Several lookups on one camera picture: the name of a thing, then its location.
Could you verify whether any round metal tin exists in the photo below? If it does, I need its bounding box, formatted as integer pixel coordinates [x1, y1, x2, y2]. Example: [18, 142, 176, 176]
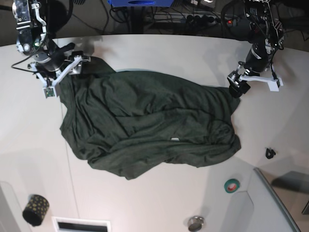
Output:
[187, 216, 205, 232]

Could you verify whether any black gold dotted cup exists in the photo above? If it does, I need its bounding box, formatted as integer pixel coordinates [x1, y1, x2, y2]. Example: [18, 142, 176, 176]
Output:
[22, 194, 50, 227]

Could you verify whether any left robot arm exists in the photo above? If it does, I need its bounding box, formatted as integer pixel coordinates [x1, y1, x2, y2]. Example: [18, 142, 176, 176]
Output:
[220, 0, 284, 98]

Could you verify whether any blue box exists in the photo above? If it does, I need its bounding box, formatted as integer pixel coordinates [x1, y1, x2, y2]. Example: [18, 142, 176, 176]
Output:
[107, 0, 174, 7]

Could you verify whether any dark green t-shirt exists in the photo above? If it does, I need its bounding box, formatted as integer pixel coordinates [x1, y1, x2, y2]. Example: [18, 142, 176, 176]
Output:
[60, 57, 241, 180]

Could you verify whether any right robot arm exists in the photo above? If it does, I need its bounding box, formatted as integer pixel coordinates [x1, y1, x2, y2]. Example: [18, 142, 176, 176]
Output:
[11, 0, 79, 79]

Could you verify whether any white power strip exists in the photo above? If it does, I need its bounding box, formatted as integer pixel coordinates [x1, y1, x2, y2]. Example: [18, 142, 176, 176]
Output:
[154, 13, 239, 26]

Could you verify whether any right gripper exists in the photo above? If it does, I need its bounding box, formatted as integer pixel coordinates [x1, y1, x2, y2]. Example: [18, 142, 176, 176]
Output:
[34, 42, 84, 75]

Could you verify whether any green tape roll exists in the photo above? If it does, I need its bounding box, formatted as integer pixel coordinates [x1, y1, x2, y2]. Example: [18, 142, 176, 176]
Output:
[224, 178, 240, 193]

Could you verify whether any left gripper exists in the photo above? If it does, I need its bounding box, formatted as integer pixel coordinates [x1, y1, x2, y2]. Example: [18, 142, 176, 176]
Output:
[227, 43, 274, 98]

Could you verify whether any small black clip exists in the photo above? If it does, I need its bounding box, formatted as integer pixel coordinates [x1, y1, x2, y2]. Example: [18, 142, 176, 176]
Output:
[265, 147, 276, 160]

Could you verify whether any white slotted tray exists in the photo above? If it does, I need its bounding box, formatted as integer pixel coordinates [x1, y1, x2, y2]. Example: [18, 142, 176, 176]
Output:
[52, 217, 112, 232]

